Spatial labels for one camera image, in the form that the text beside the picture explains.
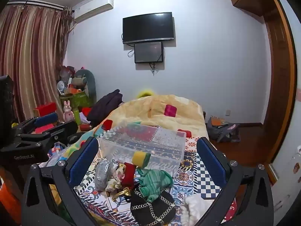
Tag yellow fluffy toy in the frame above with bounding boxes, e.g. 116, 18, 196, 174
137, 89, 156, 98

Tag pink white rabbit toy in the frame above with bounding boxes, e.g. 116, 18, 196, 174
63, 100, 75, 123

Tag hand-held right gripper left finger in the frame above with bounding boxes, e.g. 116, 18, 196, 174
21, 137, 99, 226

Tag orange cloth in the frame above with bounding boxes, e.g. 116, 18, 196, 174
0, 168, 22, 224

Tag green knitted cloth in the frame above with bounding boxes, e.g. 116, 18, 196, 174
136, 167, 174, 202

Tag grey backpack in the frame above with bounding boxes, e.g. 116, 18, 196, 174
206, 116, 241, 143

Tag yellow blanket with red patches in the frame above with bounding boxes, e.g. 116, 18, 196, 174
93, 95, 209, 144

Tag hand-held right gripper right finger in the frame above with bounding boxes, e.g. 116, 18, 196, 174
196, 137, 274, 226

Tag large wall television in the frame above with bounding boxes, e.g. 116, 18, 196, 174
122, 12, 175, 44

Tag gold hair clip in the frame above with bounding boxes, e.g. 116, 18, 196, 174
115, 187, 132, 198

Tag white fluffy cloth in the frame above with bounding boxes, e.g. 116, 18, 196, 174
180, 195, 210, 226

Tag yellow green sponge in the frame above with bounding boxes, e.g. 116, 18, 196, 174
132, 151, 151, 168

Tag black bag with chain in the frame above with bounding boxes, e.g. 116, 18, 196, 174
130, 189, 176, 225

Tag red box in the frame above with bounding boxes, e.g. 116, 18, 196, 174
33, 102, 58, 117

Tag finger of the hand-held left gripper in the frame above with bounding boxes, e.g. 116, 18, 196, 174
12, 112, 59, 135
21, 121, 79, 147

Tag silver foil pouch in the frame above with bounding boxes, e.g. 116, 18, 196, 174
94, 159, 115, 192

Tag clear plastic storage box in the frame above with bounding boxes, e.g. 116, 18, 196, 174
97, 121, 187, 174

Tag wooden door frame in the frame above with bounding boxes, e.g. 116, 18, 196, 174
261, 0, 298, 187

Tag striped brown curtain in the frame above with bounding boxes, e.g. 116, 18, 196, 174
0, 3, 74, 123

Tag white air conditioner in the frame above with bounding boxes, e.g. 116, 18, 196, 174
72, 0, 115, 22

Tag floral fabric scrunchie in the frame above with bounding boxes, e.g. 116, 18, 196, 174
105, 164, 127, 194

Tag black monitor cables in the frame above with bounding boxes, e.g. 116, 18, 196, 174
150, 62, 165, 75

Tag clear plastic bag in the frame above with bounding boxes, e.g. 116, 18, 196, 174
48, 142, 68, 163

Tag curtain rail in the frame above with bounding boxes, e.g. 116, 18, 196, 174
7, 0, 66, 11

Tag orange spiral notebook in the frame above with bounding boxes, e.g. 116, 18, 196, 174
210, 117, 228, 127

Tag small wall monitor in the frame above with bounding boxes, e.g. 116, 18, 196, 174
134, 41, 164, 64

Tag dark jacket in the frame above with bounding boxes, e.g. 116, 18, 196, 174
86, 89, 124, 127

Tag grey green plush toy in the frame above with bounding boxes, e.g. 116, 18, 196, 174
71, 68, 97, 104

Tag green cardboard box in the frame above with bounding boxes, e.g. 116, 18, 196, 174
60, 90, 94, 109

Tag colourful patterned bedsheet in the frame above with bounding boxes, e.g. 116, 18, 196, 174
39, 132, 237, 226

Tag red cloth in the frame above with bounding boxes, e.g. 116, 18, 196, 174
121, 162, 137, 190

